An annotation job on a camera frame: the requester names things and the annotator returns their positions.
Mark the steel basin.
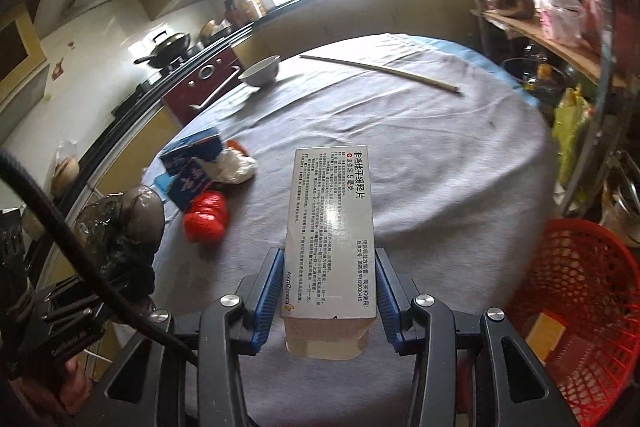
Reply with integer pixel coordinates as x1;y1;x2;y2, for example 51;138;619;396
605;182;640;233

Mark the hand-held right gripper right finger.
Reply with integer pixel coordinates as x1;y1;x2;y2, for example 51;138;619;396
374;247;576;427

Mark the white ceramic bowl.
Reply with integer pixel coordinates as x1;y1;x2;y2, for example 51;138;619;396
237;55;280;88

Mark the pink and clear plastic bag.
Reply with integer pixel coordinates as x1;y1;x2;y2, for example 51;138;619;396
530;0;588;48

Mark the red crumpled wrapper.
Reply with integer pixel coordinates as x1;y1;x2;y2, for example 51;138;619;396
182;189;230;248

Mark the white medicine box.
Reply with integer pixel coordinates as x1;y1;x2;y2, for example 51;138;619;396
280;147;378;360

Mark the yellow plastic bag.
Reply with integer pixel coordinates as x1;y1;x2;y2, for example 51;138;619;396
551;87;596;208

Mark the light blue under cloth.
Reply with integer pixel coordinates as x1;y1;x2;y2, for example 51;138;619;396
415;34;541;108

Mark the black wok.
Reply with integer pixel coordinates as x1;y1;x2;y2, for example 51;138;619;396
132;30;193;68

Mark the white crumpled plastic bag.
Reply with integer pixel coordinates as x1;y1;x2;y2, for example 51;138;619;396
212;141;258;184

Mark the grey tablecloth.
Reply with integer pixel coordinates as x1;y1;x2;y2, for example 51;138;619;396
145;32;558;427

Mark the metal storage rack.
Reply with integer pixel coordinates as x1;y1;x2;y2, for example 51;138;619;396
456;0;640;220

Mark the dark plastic bag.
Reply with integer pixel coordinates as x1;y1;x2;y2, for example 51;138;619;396
75;187;168;303

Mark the yellow cardboard piece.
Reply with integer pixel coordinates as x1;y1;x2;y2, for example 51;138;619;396
525;312;568;360

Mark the glass door cabinet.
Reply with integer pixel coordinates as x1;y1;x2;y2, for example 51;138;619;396
0;2;46;112

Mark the wooden chopstick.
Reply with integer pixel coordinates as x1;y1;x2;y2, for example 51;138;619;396
299;53;462;96

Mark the maroon oven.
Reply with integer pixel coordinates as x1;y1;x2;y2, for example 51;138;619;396
162;47;246;125

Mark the red plastic mesh basket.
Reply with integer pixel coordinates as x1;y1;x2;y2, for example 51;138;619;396
505;218;640;414

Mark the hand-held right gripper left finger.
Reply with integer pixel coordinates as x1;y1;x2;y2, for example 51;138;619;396
75;247;287;427

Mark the black bucket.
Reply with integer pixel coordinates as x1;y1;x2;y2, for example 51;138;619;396
501;54;551;88

